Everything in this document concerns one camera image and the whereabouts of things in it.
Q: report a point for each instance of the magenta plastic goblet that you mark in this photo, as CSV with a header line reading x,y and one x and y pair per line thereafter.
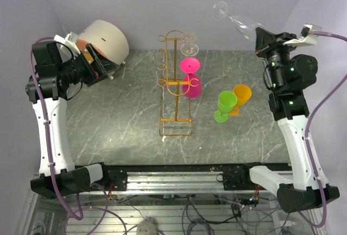
x,y
193,88

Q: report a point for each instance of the cream round drawer box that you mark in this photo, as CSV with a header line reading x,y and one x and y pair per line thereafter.
x,y
106,39

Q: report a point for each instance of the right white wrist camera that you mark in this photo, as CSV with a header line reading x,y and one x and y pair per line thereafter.
x,y
307,38

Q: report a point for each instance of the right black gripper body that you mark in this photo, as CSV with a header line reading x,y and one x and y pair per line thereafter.
x,y
280,47

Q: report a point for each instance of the clear glass tumbler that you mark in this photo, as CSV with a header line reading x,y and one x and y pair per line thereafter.
x,y
244,25

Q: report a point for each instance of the green plastic goblet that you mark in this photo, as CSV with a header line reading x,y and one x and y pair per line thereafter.
x,y
226,102

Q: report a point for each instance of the clear flute wine glass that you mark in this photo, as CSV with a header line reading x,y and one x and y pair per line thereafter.
x,y
189,49

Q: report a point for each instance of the grey fuzzy ball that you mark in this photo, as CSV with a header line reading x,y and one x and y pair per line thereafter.
x,y
148,226

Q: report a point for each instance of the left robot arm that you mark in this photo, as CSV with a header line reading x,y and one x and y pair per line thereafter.
x,y
55,66

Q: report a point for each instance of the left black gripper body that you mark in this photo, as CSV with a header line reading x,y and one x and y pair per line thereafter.
x,y
85,71

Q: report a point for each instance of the orange plastic goblet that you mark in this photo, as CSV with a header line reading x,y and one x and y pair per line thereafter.
x,y
243,94

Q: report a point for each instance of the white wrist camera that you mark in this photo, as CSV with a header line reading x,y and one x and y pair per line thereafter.
x,y
307,38
67,40

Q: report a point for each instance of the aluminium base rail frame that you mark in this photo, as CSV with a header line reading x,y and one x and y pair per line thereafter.
x,y
157,179

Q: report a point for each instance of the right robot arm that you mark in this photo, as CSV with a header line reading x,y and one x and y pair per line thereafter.
x,y
309,187

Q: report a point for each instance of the gold wire wine glass rack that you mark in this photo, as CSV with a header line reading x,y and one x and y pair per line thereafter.
x,y
171,84

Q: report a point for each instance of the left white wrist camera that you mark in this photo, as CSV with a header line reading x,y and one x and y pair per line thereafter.
x,y
67,40

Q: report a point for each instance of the clear round wine glass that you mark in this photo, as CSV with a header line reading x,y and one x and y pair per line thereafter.
x,y
189,37

